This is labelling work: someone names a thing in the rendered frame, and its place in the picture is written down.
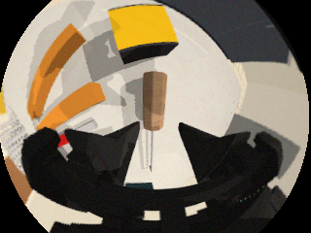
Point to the orange flat bar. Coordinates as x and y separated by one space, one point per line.
61 49
84 97

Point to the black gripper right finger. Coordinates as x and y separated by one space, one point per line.
207 151

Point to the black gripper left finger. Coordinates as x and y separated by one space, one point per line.
115 150

